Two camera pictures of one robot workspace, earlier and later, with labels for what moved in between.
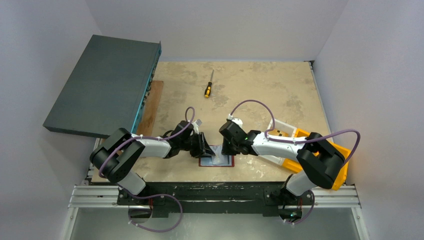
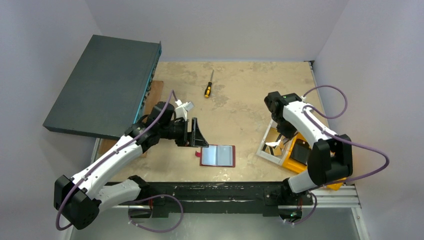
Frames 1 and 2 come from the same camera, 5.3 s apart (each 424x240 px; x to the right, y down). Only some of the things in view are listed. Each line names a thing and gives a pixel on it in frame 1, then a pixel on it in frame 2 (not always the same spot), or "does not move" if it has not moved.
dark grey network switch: [107, 89] does not move
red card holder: [219, 160] does not move
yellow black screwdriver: [208, 88] does not move
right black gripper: [227, 144] → [286, 131]
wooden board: [150, 109] does not move
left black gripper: [202, 149] → [194, 138]
